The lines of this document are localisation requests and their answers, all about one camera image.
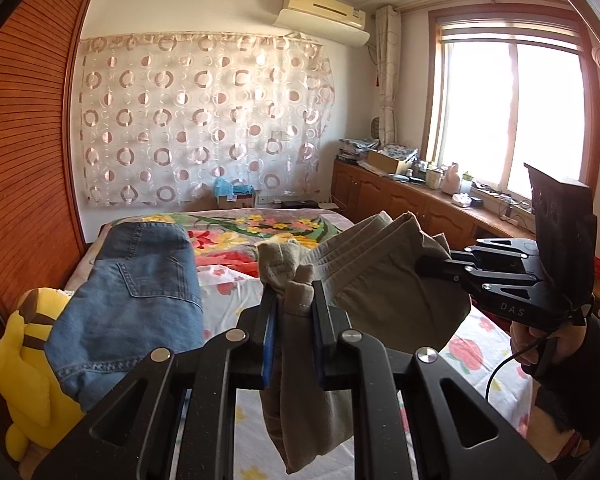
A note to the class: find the person's right forearm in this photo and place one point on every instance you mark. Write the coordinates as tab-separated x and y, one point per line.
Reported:
580	370

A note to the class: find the circle-patterned sheer curtain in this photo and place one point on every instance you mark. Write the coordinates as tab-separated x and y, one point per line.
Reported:
205	120

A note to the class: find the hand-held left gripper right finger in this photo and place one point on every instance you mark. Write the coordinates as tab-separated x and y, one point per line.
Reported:
321	350

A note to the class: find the wooden-framed window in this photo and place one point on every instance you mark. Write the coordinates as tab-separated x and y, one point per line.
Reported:
510	110

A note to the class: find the white air conditioner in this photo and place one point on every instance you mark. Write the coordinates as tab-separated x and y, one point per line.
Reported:
325	15

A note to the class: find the pink floral blanket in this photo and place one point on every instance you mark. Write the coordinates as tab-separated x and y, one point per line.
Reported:
230	240

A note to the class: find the wooden wardrobe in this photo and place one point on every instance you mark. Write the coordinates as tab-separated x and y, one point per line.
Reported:
25	160

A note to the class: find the yellow plush toy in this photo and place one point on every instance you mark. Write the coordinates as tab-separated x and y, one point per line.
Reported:
25	370

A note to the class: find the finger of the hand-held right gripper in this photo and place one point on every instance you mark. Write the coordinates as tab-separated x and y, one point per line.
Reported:
505	282
500	252

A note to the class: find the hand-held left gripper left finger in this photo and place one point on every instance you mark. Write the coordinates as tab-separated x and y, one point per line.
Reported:
269	355

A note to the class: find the white tissue pack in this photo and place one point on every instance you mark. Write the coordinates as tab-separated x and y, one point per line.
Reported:
461	201

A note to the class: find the beige patterned window curtain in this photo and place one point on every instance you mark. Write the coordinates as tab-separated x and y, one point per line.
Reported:
387	75

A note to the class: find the wooden cabinet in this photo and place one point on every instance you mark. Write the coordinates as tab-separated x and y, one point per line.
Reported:
380	200

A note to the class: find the folded blue jeans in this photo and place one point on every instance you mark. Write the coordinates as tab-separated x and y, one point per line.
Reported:
130	300

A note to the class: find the open cardboard box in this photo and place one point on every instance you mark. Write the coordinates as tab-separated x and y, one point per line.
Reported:
385	162

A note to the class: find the blue floral patterned box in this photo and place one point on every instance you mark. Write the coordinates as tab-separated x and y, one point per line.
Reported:
402	151

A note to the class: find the person's right hand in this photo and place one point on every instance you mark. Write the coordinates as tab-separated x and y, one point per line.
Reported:
522	350

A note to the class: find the grey-green pants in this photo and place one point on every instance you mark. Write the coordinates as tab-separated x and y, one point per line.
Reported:
380	280

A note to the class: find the small green plant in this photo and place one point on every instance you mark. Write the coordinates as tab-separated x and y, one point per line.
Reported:
466	176

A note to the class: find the small cardboard box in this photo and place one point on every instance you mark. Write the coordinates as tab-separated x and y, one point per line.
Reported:
237	201

